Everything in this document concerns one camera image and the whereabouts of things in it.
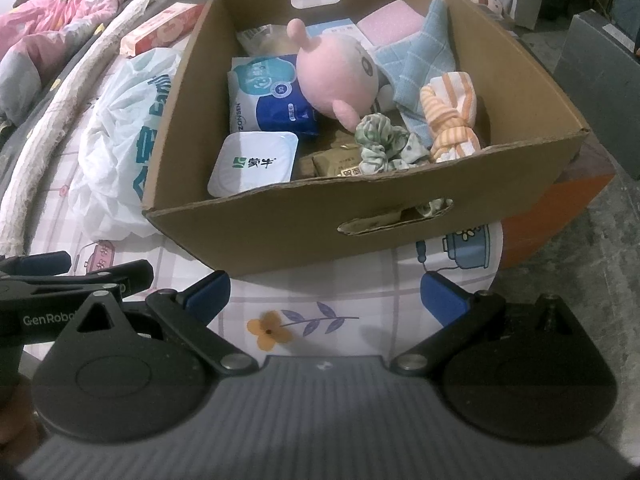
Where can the white blue tissue pack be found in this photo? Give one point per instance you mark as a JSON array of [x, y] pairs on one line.
[[345, 26]]

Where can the light blue towel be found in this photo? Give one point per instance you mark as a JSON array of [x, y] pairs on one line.
[[411, 63]]

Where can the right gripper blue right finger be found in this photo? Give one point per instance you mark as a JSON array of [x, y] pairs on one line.
[[466, 316]]

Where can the white plastic bag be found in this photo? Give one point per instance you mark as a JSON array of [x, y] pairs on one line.
[[115, 147]]

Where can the red wet wipes pack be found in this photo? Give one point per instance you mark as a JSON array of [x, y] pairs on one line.
[[162, 30]]

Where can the teal sponge pack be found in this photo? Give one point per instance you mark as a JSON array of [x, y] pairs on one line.
[[266, 40]]

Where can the orange striped socks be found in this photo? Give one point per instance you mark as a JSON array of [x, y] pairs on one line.
[[450, 103]]

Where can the grey cabinet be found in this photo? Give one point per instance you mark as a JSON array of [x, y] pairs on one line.
[[599, 71]]

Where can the pink sponge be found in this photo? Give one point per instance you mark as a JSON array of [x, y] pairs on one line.
[[391, 23]]

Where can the green scrunchie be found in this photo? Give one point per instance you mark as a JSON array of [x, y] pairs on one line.
[[385, 147]]

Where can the pink grey quilt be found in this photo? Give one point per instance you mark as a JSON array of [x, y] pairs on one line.
[[38, 37]]

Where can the brown cardboard box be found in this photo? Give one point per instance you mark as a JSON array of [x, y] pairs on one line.
[[534, 131]]

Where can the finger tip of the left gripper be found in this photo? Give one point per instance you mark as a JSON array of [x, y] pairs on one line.
[[49, 264]]

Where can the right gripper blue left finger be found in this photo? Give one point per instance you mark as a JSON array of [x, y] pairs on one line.
[[184, 317]]

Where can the white strawberry tissue pack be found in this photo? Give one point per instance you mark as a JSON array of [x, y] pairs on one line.
[[252, 159]]

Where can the white fuzzy blanket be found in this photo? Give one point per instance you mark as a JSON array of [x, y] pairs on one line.
[[43, 133]]

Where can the pink plush toy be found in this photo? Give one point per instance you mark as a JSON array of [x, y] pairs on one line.
[[335, 73]]

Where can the person left hand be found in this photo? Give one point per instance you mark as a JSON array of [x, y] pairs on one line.
[[19, 431]]

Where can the gold foil pack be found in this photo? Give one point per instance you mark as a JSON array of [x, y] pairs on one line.
[[340, 160]]

